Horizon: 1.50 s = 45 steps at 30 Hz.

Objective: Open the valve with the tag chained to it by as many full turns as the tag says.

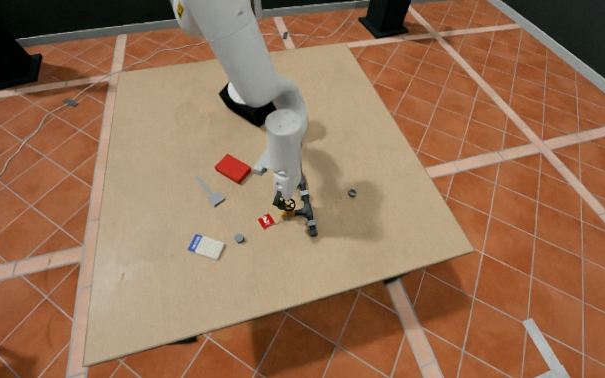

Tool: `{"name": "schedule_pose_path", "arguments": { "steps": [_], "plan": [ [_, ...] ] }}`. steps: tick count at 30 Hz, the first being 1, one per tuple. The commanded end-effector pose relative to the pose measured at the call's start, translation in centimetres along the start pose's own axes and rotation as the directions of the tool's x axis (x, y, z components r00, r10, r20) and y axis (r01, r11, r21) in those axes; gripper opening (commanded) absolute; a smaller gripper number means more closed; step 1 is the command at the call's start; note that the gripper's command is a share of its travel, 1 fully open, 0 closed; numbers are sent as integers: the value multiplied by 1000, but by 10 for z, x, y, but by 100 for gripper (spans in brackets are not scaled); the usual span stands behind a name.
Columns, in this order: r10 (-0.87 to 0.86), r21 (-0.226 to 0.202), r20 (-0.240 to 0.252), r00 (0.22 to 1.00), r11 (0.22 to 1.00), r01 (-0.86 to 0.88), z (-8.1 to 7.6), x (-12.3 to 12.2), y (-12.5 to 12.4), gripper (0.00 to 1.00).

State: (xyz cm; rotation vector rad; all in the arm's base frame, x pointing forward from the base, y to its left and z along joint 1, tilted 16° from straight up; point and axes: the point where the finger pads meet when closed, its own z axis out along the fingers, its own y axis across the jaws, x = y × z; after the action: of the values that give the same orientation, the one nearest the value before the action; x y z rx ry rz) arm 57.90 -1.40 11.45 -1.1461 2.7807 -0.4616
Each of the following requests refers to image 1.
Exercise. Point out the red flat block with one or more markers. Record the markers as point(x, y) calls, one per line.
point(233, 169)

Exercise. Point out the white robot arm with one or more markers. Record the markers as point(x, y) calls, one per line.
point(233, 34)

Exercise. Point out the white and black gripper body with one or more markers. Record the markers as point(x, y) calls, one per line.
point(286, 184)

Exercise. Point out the red tag with gold chain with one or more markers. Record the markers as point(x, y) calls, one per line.
point(267, 221)

